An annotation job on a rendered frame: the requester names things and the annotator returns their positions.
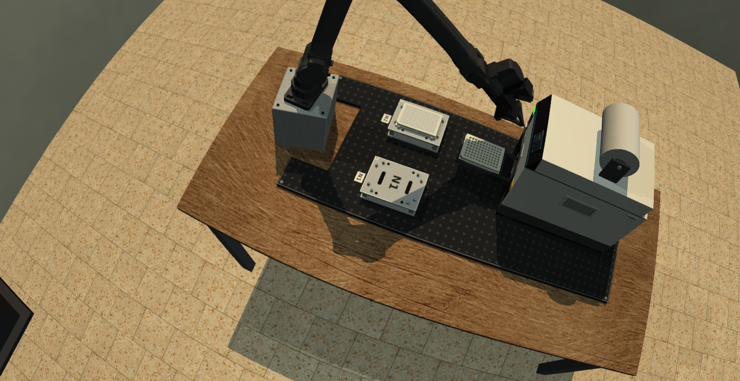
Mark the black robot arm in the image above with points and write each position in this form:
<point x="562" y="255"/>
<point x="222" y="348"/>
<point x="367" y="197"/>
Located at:
<point x="313" y="67"/>

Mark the cream multi-well plate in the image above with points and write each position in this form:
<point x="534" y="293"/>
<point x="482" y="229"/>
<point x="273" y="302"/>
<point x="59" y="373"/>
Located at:
<point x="419" y="120"/>

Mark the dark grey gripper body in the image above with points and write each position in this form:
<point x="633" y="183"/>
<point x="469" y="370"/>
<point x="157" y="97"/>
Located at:
<point x="499" y="113"/>

